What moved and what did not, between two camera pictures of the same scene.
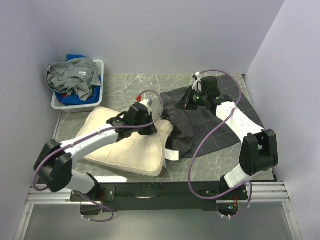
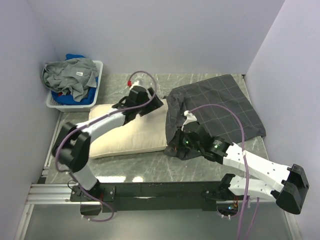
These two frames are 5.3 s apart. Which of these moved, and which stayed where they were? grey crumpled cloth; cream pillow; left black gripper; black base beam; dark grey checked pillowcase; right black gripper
Moved: cream pillow; right black gripper; left black gripper
Stayed: grey crumpled cloth; dark grey checked pillowcase; black base beam
